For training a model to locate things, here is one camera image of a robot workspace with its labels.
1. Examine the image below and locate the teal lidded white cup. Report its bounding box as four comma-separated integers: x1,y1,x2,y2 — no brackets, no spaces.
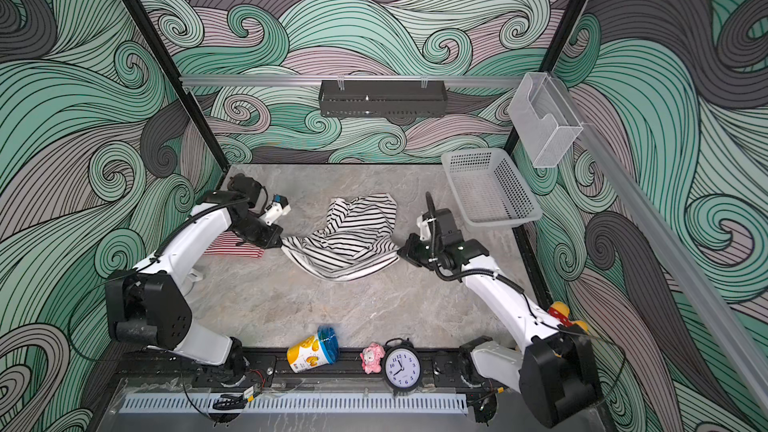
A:
181,269,204,296

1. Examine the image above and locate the black metal wall shelf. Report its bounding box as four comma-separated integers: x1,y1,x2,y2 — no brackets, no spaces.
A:
318,80,448,119

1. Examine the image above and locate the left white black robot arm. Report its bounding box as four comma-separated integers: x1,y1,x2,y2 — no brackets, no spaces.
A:
104,174,290,386

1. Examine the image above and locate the grey plastic laundry basket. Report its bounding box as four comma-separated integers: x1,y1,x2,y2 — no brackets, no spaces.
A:
441,148,543,228

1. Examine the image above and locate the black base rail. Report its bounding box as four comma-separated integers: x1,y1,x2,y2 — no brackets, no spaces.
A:
116,347,513,391

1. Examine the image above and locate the black white zebra tank top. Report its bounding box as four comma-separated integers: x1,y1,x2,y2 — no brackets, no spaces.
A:
281,193,399,282

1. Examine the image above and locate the clear plastic wall bin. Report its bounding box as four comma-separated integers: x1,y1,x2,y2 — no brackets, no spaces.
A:
508,72,583,169

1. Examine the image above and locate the red white striped tank top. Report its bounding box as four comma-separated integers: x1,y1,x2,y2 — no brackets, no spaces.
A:
204,231,264,259

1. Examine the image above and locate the yellow blue snack cup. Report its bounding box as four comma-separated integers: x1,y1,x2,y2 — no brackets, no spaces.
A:
286,325,339,373

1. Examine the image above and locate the aluminium back wall rail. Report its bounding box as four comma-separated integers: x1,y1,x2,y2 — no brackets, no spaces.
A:
179,74,523,89

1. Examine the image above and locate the white slotted cable duct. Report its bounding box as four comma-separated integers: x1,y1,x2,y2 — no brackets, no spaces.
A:
117,392,469,415

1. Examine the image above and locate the pink plush toy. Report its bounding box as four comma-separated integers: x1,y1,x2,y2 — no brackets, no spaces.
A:
359,342,386,375

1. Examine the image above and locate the yellow plush toy red shirt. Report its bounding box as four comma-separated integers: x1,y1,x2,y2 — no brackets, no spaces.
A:
547,301,589,333

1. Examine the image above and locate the aluminium wall rail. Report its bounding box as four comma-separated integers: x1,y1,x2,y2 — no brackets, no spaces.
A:
179,74,523,89
551,74,768,421

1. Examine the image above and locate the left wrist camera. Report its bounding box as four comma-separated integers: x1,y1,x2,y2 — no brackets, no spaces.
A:
259,194,291,226

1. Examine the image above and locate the black alarm clock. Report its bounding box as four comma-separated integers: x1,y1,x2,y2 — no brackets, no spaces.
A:
382,337,424,397

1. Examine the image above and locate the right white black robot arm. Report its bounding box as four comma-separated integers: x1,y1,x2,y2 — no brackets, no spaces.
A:
398,194,603,428

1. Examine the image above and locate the aluminium right wall rail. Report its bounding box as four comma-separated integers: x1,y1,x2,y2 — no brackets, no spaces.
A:
551,74,768,421

